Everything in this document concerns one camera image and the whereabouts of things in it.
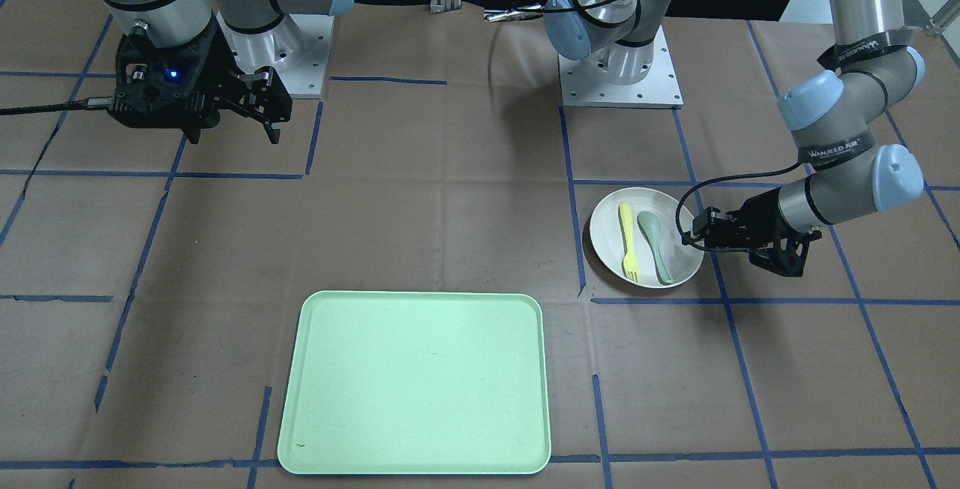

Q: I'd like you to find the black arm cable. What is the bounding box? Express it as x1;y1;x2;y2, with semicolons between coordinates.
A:
484;0;833;246
0;97;115;116

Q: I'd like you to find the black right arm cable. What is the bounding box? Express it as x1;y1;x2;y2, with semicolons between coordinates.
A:
0;97;115;116

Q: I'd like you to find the yellow plastic fork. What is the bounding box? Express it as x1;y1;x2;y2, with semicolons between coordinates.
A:
618;202;639;283

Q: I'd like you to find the light green tray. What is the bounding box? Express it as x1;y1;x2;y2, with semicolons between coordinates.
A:
277;290;552;476

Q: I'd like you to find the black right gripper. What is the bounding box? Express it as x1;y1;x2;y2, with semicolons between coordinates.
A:
107;17;293;145

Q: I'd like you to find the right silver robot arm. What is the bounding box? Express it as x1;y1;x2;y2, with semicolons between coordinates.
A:
96;0;354;144

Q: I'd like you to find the white round plate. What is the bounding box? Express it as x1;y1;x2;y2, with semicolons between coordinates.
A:
589;186;705;290

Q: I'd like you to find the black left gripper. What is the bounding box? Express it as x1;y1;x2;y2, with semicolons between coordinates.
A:
681;190;822;278

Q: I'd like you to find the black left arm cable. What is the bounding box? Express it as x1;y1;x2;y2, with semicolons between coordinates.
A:
484;0;833;246

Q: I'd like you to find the green plastic spoon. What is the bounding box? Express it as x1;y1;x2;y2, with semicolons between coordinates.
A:
637;210;674;285

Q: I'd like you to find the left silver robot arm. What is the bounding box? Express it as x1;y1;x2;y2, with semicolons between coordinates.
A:
538;0;926;277

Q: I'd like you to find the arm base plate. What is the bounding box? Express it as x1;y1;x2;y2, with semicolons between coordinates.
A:
558;28;685;110
217;14;335;99

